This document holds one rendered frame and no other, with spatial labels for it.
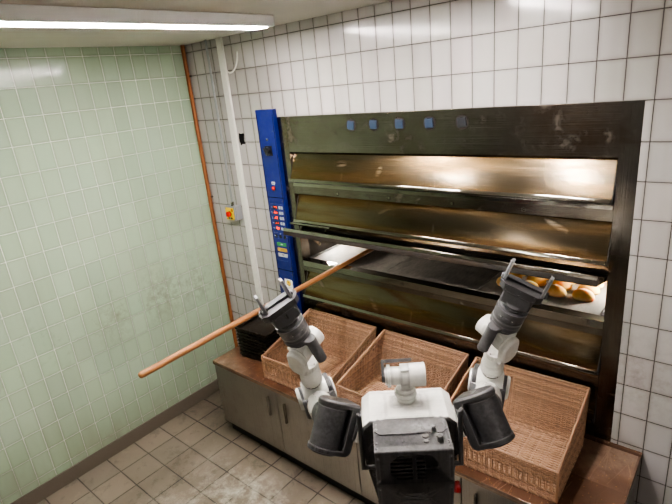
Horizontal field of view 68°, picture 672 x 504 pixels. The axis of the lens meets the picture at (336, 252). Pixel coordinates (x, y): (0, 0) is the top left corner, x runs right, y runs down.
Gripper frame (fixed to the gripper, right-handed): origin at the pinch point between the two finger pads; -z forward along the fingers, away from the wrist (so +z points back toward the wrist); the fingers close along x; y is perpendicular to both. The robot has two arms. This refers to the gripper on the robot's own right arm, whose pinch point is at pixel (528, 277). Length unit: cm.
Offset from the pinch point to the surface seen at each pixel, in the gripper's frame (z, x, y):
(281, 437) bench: 204, 85, 33
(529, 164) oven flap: 8, 22, 96
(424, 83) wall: -7, 81, 104
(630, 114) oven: -25, -4, 92
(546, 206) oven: 21, 8, 91
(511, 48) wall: -33, 48, 101
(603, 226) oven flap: 19, -16, 90
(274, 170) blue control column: 76, 164, 106
